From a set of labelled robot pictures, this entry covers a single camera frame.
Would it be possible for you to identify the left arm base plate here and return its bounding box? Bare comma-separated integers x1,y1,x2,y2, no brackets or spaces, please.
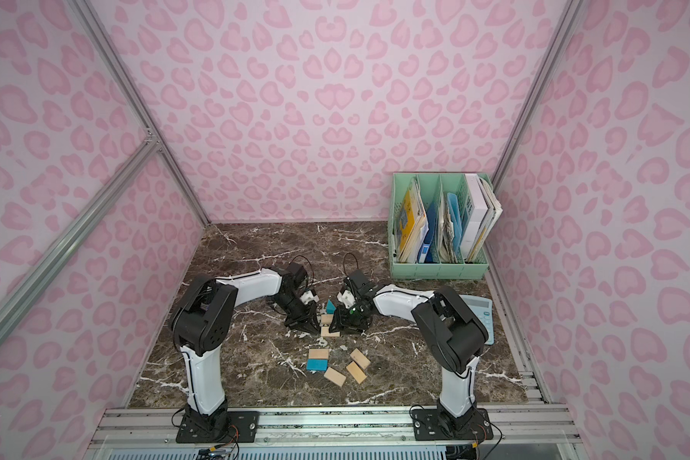
176,410,260,445

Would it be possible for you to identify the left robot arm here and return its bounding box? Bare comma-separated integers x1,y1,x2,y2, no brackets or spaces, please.
171,262,320,416

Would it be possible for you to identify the teal rectangular block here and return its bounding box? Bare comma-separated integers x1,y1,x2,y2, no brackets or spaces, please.
306,358,329,372

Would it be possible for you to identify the yellow book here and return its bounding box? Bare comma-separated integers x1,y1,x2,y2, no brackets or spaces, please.
394,176,429,264

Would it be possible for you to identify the wooden block bottom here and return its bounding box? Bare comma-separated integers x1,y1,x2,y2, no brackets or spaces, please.
324,368,347,387

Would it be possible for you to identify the grey calculator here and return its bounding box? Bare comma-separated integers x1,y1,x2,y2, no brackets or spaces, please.
461,294,495,346

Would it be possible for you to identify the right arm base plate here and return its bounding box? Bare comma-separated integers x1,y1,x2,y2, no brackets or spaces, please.
409,406,495,444

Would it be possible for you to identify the white book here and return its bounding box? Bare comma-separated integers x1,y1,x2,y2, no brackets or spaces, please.
460,174,503,263

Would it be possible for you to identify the blue folder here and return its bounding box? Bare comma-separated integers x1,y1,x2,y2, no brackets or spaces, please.
446,193,463,257

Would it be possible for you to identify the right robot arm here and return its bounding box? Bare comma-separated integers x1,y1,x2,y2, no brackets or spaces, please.
329,270,490,421

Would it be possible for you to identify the aluminium front rail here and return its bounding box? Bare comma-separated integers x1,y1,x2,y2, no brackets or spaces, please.
89,404,581,452

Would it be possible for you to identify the green file organizer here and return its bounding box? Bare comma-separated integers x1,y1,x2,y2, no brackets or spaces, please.
387,172,489,280

